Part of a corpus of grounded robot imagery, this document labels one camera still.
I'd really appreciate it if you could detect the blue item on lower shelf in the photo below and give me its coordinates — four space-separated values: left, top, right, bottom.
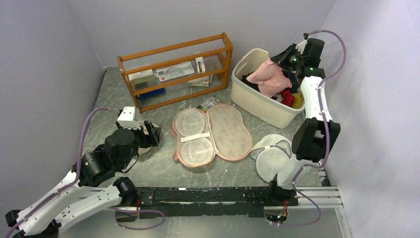
136 88 166 100

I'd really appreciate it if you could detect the white round mesh laundry bag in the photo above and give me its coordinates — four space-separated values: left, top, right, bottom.
249 134 292 183

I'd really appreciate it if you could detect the white red box left shelf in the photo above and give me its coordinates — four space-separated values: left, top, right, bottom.
128 69 158 91

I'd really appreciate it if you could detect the white paper sheet on shelf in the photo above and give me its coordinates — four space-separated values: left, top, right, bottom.
154 61 195 82

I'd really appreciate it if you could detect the red garment in basket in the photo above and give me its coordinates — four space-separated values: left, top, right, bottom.
272 90 295 107

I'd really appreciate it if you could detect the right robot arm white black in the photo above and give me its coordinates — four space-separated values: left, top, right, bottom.
267 38 341 205

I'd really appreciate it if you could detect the white upright item on shelf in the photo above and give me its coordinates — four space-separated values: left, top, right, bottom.
195 57 206 73

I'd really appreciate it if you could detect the pink bra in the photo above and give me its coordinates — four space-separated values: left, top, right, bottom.
247 59 292 98

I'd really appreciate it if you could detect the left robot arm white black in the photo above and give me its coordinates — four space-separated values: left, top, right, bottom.
5 120 161 238

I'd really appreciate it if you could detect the black garment in basket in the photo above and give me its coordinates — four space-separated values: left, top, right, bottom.
241 74 260 92

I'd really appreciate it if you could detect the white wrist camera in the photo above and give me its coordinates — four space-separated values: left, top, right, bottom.
295 40 307 54
117 106 141 130

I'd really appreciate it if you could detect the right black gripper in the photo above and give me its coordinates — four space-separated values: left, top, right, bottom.
270 43 304 72

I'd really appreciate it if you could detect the cream plastic laundry basket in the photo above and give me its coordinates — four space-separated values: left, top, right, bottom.
231 48 305 128

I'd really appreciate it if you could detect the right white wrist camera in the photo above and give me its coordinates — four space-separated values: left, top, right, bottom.
295 40 307 54

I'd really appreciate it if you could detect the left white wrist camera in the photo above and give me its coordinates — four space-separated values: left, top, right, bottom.
117 106 141 130

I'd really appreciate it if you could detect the yellow garment in basket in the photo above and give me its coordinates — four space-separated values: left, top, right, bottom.
291 92 303 109

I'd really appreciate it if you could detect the beige round mesh laundry bag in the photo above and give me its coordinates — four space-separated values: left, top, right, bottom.
136 119 161 156

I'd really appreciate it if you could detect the pink floral mesh laundry bag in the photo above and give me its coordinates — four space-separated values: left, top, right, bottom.
171 104 253 168

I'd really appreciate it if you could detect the dark blue garment in basket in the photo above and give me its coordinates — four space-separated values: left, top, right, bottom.
283 71 299 94

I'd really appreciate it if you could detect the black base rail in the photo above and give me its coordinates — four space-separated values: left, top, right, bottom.
118 186 299 218

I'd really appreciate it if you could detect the pack of coloured markers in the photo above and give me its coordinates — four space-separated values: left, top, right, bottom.
196 96 222 113

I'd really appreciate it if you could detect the white box on shelf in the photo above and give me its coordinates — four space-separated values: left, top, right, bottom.
188 75 213 87

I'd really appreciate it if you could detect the orange wooden shelf rack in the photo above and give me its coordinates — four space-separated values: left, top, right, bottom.
117 32 233 112

